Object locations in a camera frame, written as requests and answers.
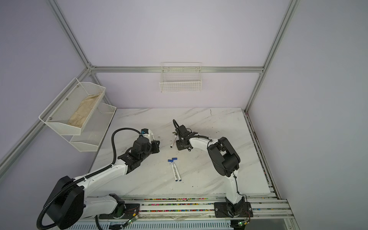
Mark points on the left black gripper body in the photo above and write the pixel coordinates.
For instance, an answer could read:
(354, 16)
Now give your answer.
(154, 148)

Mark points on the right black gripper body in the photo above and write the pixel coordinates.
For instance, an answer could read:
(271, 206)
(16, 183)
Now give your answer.
(180, 145)

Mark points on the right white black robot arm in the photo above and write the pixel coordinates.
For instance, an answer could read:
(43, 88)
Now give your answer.
(224, 159)

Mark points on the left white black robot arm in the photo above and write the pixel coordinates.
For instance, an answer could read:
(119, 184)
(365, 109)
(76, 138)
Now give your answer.
(71, 199)

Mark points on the beige cloth in basket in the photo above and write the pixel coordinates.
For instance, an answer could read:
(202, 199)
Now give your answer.
(80, 115)

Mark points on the upper white mesh shelf basket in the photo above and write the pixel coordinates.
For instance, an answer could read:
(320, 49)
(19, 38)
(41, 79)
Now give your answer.
(57, 114)

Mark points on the white wire wall basket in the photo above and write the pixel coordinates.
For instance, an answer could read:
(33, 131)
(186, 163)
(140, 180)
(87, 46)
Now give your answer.
(180, 77)

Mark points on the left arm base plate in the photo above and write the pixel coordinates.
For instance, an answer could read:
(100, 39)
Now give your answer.
(122, 212)

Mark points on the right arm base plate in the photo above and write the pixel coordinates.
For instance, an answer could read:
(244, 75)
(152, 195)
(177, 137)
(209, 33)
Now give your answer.
(229, 210)

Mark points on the aluminium rail base frame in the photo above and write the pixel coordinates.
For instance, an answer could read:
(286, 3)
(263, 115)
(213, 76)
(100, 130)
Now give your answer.
(162, 198)

